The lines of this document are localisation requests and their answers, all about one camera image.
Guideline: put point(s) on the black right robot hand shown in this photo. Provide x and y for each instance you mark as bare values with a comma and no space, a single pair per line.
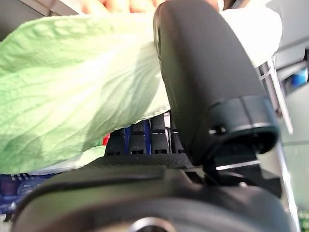
205,60

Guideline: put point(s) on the large napa cabbage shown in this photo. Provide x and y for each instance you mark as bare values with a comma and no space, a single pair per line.
72,84

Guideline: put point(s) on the blue plastic shopping basket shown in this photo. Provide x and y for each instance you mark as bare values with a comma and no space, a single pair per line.
14,186

